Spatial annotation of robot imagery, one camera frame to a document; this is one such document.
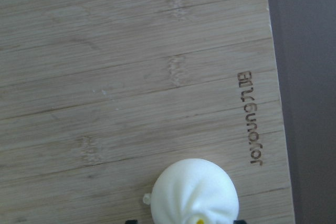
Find bamboo cutting board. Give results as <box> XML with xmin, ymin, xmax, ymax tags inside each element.
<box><xmin>1</xmin><ymin>0</ymin><xmax>295</xmax><ymax>223</ymax></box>

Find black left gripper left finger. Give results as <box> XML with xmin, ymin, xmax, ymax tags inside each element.
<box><xmin>125</xmin><ymin>219</ymin><xmax>138</xmax><ymax>224</ymax></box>

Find white steamed bun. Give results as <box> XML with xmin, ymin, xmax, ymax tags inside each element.
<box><xmin>143</xmin><ymin>158</ymin><xmax>239</xmax><ymax>223</ymax></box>

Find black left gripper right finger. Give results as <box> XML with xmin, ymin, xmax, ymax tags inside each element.
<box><xmin>233</xmin><ymin>220</ymin><xmax>246</xmax><ymax>224</ymax></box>

